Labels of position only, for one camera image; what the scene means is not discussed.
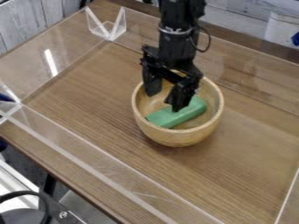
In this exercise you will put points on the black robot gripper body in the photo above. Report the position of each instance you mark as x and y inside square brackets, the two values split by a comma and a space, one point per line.
[173, 55]

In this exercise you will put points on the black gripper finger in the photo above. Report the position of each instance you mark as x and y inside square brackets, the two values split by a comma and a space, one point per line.
[152, 79]
[180, 95]

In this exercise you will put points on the green rectangular block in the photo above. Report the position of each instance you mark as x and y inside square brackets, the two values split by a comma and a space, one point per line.
[165, 119]

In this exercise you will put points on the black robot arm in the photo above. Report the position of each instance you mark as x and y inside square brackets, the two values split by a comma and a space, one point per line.
[180, 15]

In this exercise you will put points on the light wooden bowl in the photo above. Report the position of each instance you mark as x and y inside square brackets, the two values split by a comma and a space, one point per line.
[184, 128]

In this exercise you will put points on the white cylindrical container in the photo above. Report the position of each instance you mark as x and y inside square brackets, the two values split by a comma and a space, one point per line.
[282, 29]

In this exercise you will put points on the black table leg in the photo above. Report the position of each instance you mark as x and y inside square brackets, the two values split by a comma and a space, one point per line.
[49, 185]

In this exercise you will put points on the clear acrylic corner bracket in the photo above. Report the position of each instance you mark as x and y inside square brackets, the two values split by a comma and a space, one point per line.
[107, 30]

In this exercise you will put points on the clear acrylic tray wall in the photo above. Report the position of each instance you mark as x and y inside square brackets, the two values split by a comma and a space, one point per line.
[133, 198]

